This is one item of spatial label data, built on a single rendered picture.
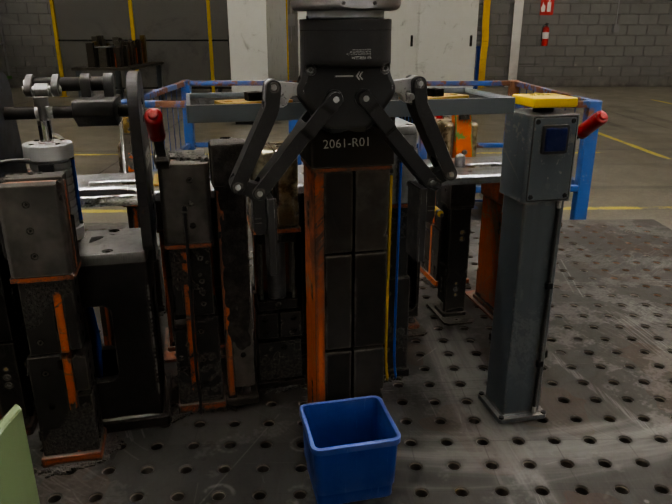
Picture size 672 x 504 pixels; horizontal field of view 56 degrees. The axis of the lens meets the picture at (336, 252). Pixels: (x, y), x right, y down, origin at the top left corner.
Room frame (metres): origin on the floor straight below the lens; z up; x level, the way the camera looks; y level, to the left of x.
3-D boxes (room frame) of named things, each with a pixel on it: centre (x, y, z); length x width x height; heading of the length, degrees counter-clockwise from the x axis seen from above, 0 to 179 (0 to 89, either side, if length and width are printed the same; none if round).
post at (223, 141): (0.85, 0.15, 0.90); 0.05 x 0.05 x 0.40; 13
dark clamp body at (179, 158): (0.85, 0.21, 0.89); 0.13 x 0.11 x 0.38; 13
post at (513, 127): (0.82, -0.26, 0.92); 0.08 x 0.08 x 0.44; 13
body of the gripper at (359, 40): (0.54, -0.01, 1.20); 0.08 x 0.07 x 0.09; 104
